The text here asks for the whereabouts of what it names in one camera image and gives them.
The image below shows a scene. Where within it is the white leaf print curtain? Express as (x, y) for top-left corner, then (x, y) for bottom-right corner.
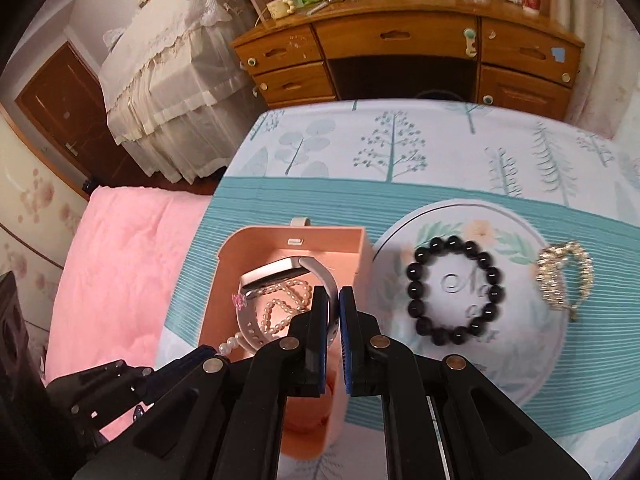
(542, 0), (640, 142)

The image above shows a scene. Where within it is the wide wooden desk drawer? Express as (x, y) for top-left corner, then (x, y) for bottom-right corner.
(316, 12), (481, 59)

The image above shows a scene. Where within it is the white strap smart watch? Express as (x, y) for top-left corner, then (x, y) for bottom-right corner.
(233, 256), (337, 354)

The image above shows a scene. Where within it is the gold crystal bracelet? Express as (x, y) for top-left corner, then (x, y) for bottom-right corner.
(535, 240), (594, 322)

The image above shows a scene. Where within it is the white pearl necklace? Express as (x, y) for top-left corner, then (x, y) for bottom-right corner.
(261, 281), (314, 339)

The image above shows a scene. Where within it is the pink blanket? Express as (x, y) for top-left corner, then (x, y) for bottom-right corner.
(45, 186), (214, 442)

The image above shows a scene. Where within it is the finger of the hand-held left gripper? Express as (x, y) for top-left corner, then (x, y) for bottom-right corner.
(49, 359), (155, 417)
(134, 347), (230, 407)

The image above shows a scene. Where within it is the scuffed wooden desk drawer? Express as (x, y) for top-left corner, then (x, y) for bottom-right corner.
(234, 27), (324, 74)

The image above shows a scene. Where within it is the pink rectangular box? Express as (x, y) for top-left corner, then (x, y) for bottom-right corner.
(197, 216), (371, 461)

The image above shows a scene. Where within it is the wooden desk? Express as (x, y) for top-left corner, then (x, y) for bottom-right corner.
(231, 0), (586, 124)

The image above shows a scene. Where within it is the small wooden desk drawer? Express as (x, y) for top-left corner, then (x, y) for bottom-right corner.
(252, 62), (336, 108)

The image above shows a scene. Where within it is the round floral plate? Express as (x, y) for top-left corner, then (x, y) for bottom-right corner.
(372, 198), (569, 407)

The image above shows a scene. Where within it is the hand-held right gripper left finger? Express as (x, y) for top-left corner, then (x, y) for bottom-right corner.
(72, 285), (333, 480)

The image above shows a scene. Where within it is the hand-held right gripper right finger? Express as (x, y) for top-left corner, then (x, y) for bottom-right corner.
(339, 286), (592, 480)

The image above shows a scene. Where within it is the brown wooden door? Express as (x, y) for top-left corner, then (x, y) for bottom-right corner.
(15, 42), (147, 197)

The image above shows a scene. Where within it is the cloth-covered piano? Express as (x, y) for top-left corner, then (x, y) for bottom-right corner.
(97, 0), (262, 184)

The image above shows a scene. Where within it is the wooden drawer with blue sticker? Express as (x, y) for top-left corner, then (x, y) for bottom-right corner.
(480, 17), (584, 84)

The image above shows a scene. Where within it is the black bead bracelet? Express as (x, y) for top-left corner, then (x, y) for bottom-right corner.
(406, 235), (504, 345)

